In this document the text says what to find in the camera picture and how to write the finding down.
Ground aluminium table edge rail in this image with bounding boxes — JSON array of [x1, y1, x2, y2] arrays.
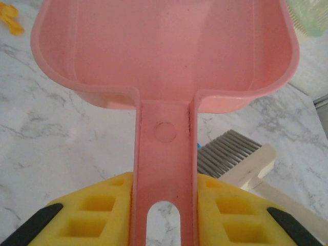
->
[[313, 94, 328, 110]]

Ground translucent green bin liner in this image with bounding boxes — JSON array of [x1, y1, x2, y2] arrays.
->
[[285, 0, 328, 38]]

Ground cream plastic waste bin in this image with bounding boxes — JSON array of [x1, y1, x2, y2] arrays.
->
[[286, 0, 328, 38]]

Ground orange paper scrap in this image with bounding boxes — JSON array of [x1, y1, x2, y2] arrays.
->
[[0, 4, 26, 36]]

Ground cream hand brush grey bristles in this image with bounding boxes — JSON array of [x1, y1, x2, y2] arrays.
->
[[197, 129, 328, 233]]

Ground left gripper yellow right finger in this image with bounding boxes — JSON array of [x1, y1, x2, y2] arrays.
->
[[197, 174, 324, 246]]

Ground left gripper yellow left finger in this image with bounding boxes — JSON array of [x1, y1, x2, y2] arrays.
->
[[0, 172, 134, 246]]

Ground pink plastic dustpan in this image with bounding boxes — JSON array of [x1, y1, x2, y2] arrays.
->
[[30, 0, 300, 246]]

